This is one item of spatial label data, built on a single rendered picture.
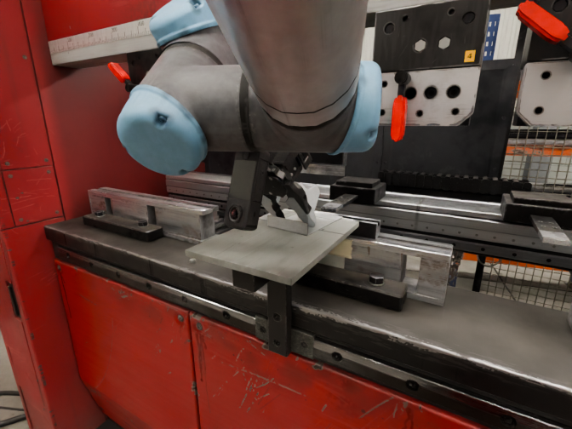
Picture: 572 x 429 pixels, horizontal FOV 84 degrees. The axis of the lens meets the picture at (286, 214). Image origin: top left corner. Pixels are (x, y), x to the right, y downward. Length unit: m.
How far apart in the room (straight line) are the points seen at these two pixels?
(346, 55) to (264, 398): 0.68
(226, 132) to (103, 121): 1.03
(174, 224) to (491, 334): 0.73
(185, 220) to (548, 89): 0.75
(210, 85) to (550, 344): 0.56
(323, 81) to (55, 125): 1.09
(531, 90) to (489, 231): 0.39
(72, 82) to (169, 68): 0.95
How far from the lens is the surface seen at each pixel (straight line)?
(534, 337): 0.63
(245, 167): 0.45
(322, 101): 0.20
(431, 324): 0.58
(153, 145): 0.29
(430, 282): 0.62
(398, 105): 0.51
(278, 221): 0.55
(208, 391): 0.88
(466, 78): 0.54
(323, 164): 0.63
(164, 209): 0.92
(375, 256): 0.62
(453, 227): 0.85
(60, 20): 1.18
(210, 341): 0.78
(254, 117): 0.27
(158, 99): 0.28
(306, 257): 0.45
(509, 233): 0.85
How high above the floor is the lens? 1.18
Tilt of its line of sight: 16 degrees down
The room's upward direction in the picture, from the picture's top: straight up
